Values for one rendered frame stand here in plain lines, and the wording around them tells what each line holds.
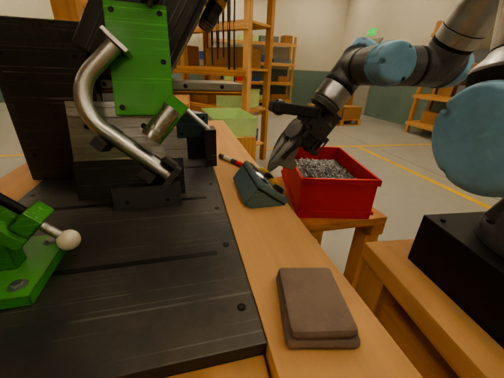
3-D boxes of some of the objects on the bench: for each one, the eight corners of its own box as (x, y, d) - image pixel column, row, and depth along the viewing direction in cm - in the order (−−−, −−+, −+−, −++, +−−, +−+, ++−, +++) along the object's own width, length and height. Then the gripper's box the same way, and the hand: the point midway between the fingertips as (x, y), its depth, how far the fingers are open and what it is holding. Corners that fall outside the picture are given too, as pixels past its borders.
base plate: (200, 132, 124) (200, 127, 123) (266, 354, 28) (267, 342, 27) (106, 133, 114) (106, 128, 113) (-299, 487, 18) (-327, 475, 17)
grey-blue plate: (208, 156, 84) (207, 112, 78) (209, 157, 82) (208, 113, 76) (178, 157, 81) (175, 112, 75) (178, 159, 80) (175, 113, 74)
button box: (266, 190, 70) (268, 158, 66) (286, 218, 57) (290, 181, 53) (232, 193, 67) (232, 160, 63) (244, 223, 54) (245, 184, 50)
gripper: (349, 118, 59) (292, 189, 64) (329, 112, 67) (280, 175, 71) (325, 96, 55) (267, 172, 60) (307, 92, 63) (257, 160, 68)
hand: (269, 165), depth 64 cm, fingers closed
